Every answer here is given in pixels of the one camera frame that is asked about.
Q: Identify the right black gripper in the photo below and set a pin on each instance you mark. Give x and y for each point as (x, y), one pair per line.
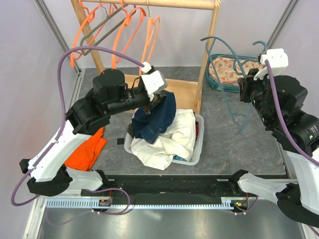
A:
(246, 82)

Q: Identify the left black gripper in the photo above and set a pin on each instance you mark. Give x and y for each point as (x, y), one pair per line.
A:
(156, 99)

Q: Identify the dark blue denim skirt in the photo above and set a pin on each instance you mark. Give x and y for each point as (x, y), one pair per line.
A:
(150, 126)

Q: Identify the white pleated skirt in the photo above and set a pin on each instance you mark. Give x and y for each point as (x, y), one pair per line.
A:
(178, 139)

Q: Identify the red polka dot skirt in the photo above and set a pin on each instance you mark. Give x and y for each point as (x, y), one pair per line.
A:
(196, 130)

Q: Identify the blue floral skirt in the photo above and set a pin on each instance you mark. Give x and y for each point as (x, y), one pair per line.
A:
(178, 158)

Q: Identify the grey-blue hanger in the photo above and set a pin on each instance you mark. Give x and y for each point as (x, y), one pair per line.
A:
(239, 119)

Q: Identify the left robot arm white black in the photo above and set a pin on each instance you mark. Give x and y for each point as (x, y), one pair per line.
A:
(109, 95)

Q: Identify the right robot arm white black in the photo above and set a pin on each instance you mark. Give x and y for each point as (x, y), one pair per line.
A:
(300, 201)

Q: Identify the teal bin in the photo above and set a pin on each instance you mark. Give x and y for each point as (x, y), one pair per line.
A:
(236, 66)

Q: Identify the floral pink cloth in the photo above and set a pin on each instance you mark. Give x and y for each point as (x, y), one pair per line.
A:
(224, 68)

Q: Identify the small black square marker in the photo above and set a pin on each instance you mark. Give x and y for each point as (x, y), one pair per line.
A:
(120, 141)

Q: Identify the white plastic basket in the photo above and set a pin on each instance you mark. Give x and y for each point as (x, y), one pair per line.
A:
(197, 146)

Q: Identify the orange cloth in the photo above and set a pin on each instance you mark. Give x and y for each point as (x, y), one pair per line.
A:
(85, 155)

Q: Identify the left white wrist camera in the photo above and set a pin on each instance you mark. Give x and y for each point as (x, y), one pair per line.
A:
(153, 80)

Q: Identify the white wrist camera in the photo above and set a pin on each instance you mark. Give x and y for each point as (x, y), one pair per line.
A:
(277, 59)
(153, 80)

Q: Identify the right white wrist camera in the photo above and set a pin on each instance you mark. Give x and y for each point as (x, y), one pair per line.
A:
(277, 59)

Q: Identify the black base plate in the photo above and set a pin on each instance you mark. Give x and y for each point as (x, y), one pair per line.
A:
(212, 185)

